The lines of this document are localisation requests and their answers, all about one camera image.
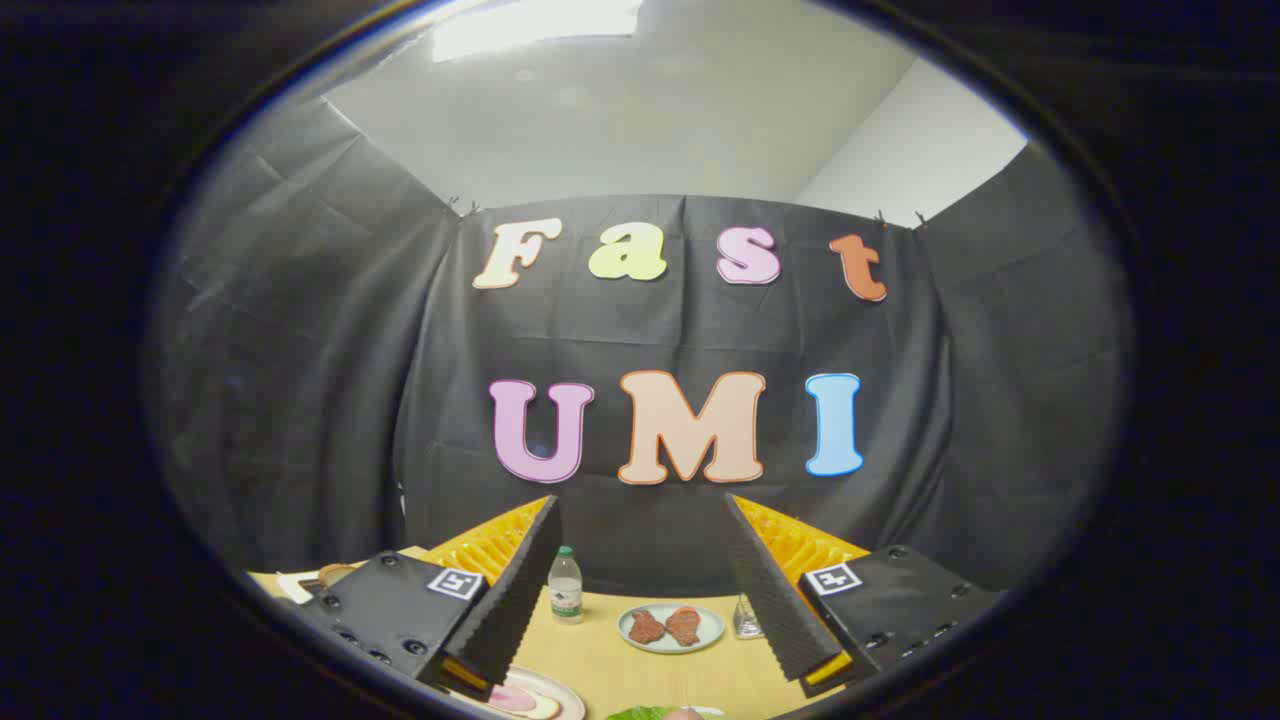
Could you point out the brown meat patty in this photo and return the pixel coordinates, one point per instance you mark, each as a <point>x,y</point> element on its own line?
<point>646,627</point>
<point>683,625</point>

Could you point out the brown round bread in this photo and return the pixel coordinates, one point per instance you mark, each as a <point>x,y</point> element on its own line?
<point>338,573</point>

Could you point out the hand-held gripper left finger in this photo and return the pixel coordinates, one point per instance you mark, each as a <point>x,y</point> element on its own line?
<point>515,590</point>

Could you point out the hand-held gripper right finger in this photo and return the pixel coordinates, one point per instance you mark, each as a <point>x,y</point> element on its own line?
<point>770,590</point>

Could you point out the light blue plate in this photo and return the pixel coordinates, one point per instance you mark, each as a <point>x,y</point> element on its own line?
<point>708,636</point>

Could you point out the white plate with brown rim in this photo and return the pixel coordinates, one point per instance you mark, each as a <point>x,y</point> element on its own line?
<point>568,702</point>

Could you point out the white flat dish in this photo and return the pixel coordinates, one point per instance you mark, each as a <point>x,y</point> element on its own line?
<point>296,586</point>

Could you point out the green lettuce leaf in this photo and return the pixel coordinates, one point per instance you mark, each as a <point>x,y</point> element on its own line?
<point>640,714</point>

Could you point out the pink ham slice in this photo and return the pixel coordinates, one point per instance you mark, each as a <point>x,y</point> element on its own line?
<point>512,699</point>

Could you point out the clear plastic water bottle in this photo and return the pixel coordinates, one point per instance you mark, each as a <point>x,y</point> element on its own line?
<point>565,592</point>

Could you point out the black backdrop cloth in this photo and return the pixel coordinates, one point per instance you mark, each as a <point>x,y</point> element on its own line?
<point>650,330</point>

